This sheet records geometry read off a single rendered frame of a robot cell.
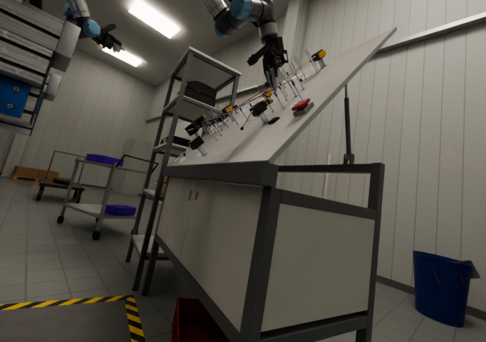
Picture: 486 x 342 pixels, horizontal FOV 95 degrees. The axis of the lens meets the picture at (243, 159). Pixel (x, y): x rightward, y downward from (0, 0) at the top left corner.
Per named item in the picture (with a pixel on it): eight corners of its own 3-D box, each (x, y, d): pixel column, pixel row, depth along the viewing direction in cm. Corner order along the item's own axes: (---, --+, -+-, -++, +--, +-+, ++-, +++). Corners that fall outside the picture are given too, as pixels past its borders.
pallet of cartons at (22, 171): (55, 183, 795) (58, 172, 801) (57, 185, 736) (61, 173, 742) (10, 177, 718) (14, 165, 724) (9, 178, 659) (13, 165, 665)
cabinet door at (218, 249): (236, 332, 59) (260, 186, 65) (178, 261, 106) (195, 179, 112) (244, 331, 61) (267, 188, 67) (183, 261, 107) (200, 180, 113)
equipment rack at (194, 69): (131, 291, 150) (189, 45, 179) (124, 260, 201) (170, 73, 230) (200, 286, 176) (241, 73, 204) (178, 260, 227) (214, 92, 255)
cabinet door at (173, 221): (178, 261, 106) (196, 179, 112) (156, 233, 152) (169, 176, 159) (183, 261, 107) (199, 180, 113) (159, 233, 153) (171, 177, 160)
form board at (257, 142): (168, 168, 162) (165, 165, 162) (254, 97, 207) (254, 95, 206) (270, 165, 62) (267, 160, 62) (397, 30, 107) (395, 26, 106)
